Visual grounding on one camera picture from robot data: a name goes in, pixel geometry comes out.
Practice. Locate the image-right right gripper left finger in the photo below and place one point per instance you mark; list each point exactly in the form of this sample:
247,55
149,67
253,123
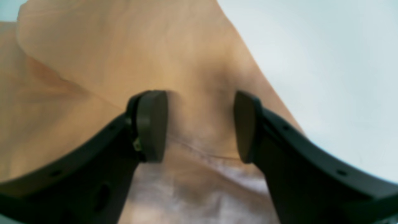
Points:
90,185

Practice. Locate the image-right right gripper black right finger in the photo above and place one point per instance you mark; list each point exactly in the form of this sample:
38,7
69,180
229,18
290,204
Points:
306,184

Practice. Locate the peach pink T-shirt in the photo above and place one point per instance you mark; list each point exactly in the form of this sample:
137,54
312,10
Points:
68,67

